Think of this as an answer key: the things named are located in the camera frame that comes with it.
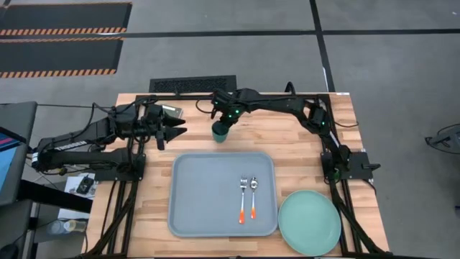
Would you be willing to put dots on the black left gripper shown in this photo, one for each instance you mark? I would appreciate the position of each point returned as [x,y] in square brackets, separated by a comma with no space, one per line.
[154,118]

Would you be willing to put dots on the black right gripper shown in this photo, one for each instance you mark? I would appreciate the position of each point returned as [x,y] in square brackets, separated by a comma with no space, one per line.
[226,106]

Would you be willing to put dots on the green plastic cup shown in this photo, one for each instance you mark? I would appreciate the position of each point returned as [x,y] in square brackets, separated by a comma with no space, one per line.
[220,138]

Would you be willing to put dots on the mint green plate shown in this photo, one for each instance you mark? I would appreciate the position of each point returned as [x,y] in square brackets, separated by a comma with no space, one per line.
[309,223]

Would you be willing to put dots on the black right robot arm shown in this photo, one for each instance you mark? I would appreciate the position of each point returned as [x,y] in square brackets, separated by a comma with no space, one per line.
[280,102]

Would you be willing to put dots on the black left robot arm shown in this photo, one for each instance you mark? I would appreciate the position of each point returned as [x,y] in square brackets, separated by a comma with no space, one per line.
[72,144]

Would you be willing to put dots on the grey plastic tray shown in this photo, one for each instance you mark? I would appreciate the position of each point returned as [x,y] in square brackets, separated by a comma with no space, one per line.
[205,194]

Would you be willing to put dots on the black floor vent grille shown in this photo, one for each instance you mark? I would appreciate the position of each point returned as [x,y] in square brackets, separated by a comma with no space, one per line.
[190,84]

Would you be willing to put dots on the black handheld device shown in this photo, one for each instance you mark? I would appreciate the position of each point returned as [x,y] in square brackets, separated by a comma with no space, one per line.
[85,184]

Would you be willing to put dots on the white paper sheet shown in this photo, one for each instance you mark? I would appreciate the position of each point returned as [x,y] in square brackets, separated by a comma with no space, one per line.
[73,205]

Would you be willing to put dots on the small black hazard-striped mat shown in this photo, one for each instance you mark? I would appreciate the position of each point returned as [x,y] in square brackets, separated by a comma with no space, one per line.
[57,54]

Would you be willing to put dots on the clear plastic bottle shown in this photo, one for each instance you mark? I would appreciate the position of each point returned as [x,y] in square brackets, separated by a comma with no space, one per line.
[66,226]

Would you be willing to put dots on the large black hazard-striped mat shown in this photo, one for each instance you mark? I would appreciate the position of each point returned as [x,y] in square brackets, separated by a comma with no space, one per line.
[64,16]

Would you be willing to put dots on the computer screen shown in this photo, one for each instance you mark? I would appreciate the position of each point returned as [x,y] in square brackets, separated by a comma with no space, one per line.
[5,162]

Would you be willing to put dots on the black computer mouse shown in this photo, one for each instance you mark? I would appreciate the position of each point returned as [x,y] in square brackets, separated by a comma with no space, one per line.
[8,252]

